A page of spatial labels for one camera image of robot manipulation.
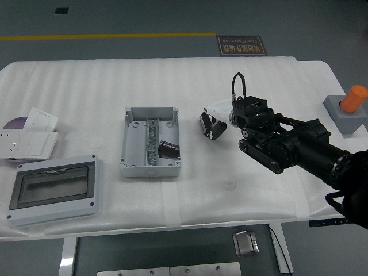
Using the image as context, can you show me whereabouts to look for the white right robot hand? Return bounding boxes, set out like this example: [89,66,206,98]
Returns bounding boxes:
[203,101,234,141]

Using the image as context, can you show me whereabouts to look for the black cylindrical battery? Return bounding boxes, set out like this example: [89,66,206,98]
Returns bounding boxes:
[198,112,213,138]
[157,140,181,159]

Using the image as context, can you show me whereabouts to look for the open grey junction box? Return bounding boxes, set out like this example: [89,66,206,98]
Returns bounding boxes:
[120,106,183,178]

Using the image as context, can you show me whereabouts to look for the white foam mat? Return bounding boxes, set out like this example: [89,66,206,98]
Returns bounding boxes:
[0,56,367,238]

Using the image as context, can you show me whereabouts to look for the black floor sign orange text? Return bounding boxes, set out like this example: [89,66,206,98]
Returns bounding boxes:
[216,35,269,58]

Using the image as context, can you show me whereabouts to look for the grey block holder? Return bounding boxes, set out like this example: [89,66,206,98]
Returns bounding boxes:
[323,94,368,135]

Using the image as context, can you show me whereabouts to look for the orange cylinder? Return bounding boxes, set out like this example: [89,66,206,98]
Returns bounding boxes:
[340,84,368,113]

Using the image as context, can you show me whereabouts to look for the silver metal pedal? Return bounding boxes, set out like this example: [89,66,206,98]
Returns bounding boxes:
[232,230,261,257]

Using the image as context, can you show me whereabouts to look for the white table leg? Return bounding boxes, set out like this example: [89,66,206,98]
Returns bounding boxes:
[59,237,78,276]
[269,223,294,274]

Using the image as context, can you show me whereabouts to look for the black table control panel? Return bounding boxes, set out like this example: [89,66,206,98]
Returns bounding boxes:
[309,217,350,228]

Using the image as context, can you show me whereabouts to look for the grey metal plate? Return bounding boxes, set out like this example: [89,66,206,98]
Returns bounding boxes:
[97,266,170,276]

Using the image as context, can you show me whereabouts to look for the purple disc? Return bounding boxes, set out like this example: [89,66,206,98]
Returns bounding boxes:
[2,116,29,163]

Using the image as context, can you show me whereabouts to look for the perforated metal mounting rail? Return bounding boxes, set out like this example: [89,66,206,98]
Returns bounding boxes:
[145,117,160,167]

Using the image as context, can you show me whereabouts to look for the white tilted switch panel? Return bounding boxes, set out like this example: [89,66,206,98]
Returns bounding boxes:
[23,106,59,132]

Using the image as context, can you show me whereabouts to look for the white flat switch panel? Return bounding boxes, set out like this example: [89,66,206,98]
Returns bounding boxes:
[17,131,59,160]

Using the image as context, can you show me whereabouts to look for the grey enclosure with tinted window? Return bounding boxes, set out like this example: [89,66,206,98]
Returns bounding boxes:
[6,154,104,228]

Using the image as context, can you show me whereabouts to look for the white wall socket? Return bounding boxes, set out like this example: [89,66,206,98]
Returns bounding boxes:
[0,129,28,159]

